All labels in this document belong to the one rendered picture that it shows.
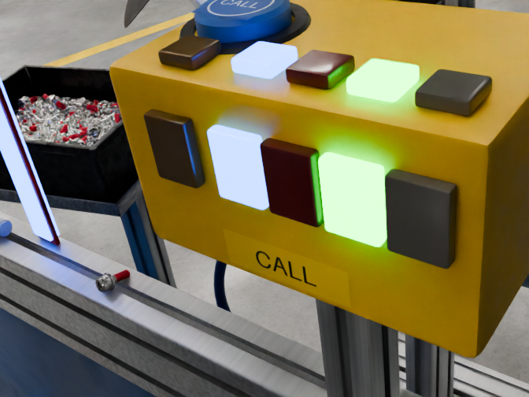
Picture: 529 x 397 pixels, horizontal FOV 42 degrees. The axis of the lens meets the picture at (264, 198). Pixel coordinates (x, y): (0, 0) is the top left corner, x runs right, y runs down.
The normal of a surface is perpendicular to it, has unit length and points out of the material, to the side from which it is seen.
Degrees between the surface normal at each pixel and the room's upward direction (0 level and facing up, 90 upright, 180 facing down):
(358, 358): 90
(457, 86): 0
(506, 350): 0
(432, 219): 90
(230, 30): 90
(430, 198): 90
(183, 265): 0
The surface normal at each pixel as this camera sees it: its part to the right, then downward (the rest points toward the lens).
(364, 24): -0.13, -0.82
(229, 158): -0.58, 0.52
